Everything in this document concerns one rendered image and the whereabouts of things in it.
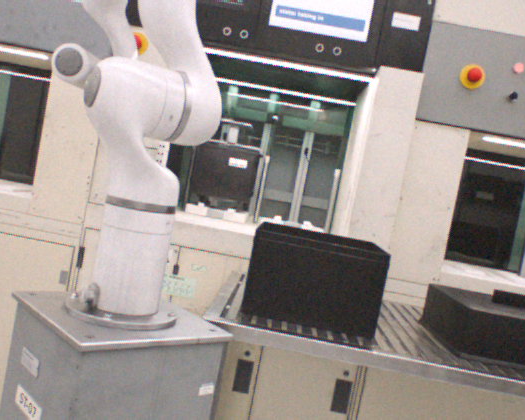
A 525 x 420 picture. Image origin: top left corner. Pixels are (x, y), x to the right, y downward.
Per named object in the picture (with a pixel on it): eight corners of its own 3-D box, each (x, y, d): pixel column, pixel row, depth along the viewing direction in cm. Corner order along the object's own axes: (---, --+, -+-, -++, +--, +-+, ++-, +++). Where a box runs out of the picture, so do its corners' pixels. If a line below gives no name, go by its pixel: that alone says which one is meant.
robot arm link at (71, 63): (116, 68, 136) (83, 49, 136) (98, 56, 123) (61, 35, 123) (100, 99, 136) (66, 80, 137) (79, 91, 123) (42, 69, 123)
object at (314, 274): (249, 288, 143) (262, 220, 142) (360, 310, 141) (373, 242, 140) (238, 312, 115) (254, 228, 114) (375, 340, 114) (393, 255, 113)
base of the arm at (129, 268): (96, 332, 86) (117, 211, 85) (46, 297, 100) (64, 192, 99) (197, 327, 99) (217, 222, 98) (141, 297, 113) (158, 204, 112)
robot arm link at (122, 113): (188, 216, 97) (213, 77, 96) (81, 203, 86) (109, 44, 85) (156, 206, 107) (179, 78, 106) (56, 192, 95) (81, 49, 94)
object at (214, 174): (181, 202, 199) (198, 112, 198) (191, 201, 220) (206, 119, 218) (250, 216, 199) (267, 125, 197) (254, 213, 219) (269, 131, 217)
